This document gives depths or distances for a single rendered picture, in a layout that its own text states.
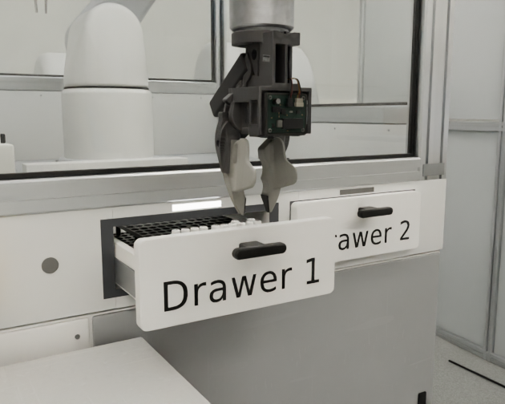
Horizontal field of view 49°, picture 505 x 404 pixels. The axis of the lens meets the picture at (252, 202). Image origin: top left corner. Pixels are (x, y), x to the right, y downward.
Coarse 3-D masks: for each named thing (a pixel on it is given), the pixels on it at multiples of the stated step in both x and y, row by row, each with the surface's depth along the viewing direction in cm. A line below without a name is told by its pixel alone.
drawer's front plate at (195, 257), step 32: (256, 224) 74; (288, 224) 75; (320, 224) 77; (160, 256) 66; (192, 256) 68; (224, 256) 70; (288, 256) 75; (320, 256) 78; (160, 288) 66; (192, 288) 68; (256, 288) 73; (288, 288) 76; (320, 288) 79; (160, 320) 67; (192, 320) 69
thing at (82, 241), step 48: (288, 192) 92; (336, 192) 97; (384, 192) 103; (432, 192) 110; (0, 240) 70; (48, 240) 73; (96, 240) 76; (432, 240) 112; (0, 288) 71; (48, 288) 74; (96, 288) 77
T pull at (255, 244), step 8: (256, 240) 72; (240, 248) 67; (248, 248) 68; (256, 248) 68; (264, 248) 69; (272, 248) 69; (280, 248) 70; (232, 256) 67; (240, 256) 67; (248, 256) 68; (256, 256) 68; (264, 256) 69
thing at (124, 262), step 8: (232, 216) 98; (120, 240) 79; (120, 248) 76; (128, 248) 75; (120, 256) 76; (128, 256) 73; (120, 264) 76; (128, 264) 74; (120, 272) 76; (128, 272) 73; (120, 280) 76; (128, 280) 73; (128, 288) 74
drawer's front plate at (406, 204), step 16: (400, 192) 103; (416, 192) 105; (304, 208) 92; (320, 208) 94; (336, 208) 95; (352, 208) 97; (400, 208) 103; (416, 208) 106; (336, 224) 96; (352, 224) 98; (368, 224) 100; (384, 224) 102; (400, 224) 104; (416, 224) 106; (336, 240) 96; (352, 240) 98; (368, 240) 100; (384, 240) 102; (400, 240) 105; (416, 240) 107; (336, 256) 97; (352, 256) 99; (368, 256) 101
